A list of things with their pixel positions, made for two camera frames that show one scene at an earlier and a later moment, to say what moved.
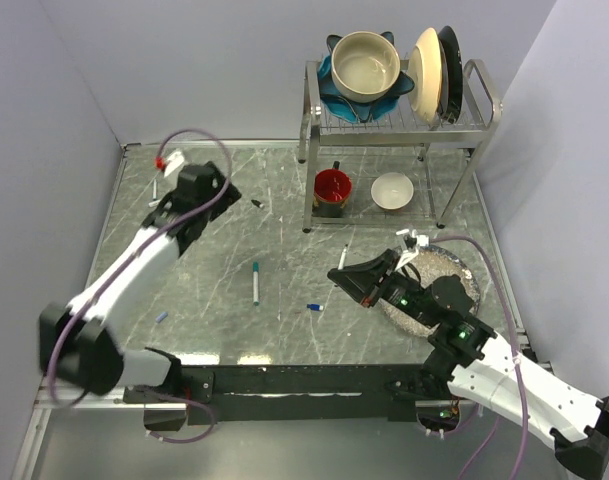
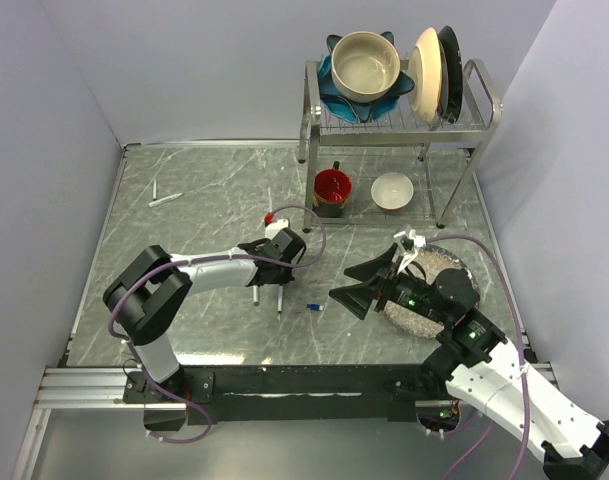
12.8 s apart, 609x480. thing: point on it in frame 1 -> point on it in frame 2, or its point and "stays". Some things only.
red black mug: x=332 y=188 stays
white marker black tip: x=342 y=258 -> x=280 y=298
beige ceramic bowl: x=365 y=66 stays
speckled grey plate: x=432 y=263 stays
